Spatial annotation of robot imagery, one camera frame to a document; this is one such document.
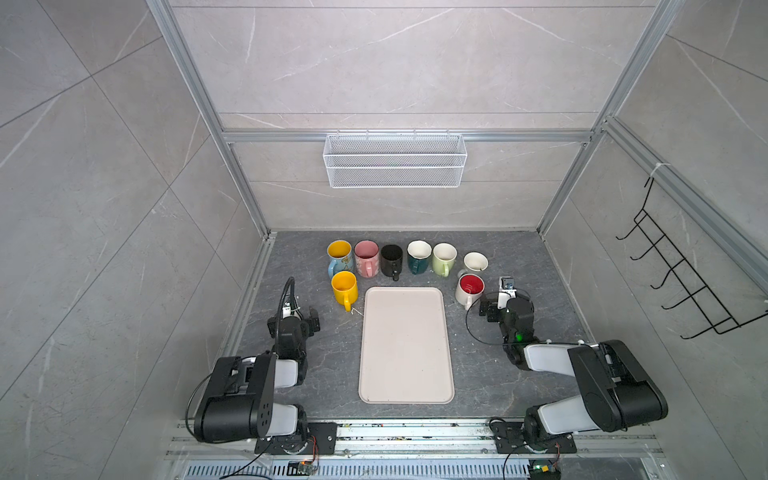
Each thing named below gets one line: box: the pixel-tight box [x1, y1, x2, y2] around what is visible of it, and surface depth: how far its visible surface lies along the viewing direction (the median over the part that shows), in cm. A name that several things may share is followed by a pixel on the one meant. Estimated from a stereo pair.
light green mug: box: [432, 242, 458, 278], surface depth 103 cm
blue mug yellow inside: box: [326, 239, 354, 279], surface depth 102 cm
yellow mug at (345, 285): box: [331, 270, 359, 312], surface depth 96 cm
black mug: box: [380, 244, 403, 282], surface depth 103 cm
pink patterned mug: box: [354, 239, 380, 278], surface depth 102 cm
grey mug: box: [457, 250, 489, 277], surface depth 101 cm
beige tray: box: [358, 287, 455, 404], surface depth 90 cm
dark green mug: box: [406, 239, 433, 274], surface depth 103 cm
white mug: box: [455, 273, 486, 311], surface depth 99 cm
